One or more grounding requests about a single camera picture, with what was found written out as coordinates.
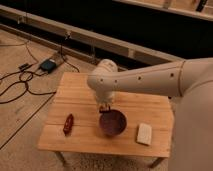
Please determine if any wooden table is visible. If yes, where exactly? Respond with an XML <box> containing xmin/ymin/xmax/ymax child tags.
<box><xmin>37</xmin><ymin>71</ymin><xmax>175</xmax><ymax>159</ymax></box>

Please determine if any black floor cable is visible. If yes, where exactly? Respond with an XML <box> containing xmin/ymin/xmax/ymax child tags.
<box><xmin>0</xmin><ymin>39</ymin><xmax>81</xmax><ymax>105</ymax></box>

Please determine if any blue power adapter box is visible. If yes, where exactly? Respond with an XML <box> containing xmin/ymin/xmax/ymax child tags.
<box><xmin>39</xmin><ymin>59</ymin><xmax>56</xmax><ymax>73</ymax></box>

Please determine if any small black connector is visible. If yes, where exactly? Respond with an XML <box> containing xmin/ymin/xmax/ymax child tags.
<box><xmin>18</xmin><ymin>63</ymin><xmax>32</xmax><ymax>71</ymax></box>

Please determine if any white sponge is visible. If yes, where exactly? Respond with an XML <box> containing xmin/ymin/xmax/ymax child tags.
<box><xmin>137</xmin><ymin>123</ymin><xmax>152</xmax><ymax>145</ymax></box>

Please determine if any purple bowl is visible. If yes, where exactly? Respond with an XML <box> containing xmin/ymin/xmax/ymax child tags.
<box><xmin>99</xmin><ymin>109</ymin><xmax>127</xmax><ymax>136</ymax></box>

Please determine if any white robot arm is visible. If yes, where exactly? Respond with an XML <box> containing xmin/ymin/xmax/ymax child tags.
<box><xmin>87</xmin><ymin>58</ymin><xmax>213</xmax><ymax>171</ymax></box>

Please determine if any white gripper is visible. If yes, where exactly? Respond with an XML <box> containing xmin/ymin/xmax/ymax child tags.
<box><xmin>95</xmin><ymin>91</ymin><xmax>115</xmax><ymax>113</ymax></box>

